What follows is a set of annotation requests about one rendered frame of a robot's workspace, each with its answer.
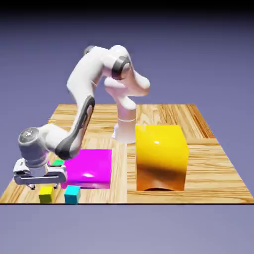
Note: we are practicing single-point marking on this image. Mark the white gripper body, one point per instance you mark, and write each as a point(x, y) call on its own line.
point(41, 179)

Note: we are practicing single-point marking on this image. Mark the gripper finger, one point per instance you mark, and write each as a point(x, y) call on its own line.
point(31, 186)
point(56, 185)

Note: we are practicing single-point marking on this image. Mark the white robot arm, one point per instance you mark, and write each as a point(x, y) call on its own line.
point(83, 83)

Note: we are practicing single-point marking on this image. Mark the small yellow cube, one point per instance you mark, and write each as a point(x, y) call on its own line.
point(45, 195)

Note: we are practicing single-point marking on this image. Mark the small cyan cube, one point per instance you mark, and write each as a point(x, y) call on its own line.
point(71, 195)

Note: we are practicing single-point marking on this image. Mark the small green cube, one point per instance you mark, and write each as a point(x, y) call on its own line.
point(58, 162)

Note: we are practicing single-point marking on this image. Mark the large magenta box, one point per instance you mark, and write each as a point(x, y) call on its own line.
point(93, 164)

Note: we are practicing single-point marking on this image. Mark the large yellow box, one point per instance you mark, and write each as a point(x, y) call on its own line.
point(160, 156)

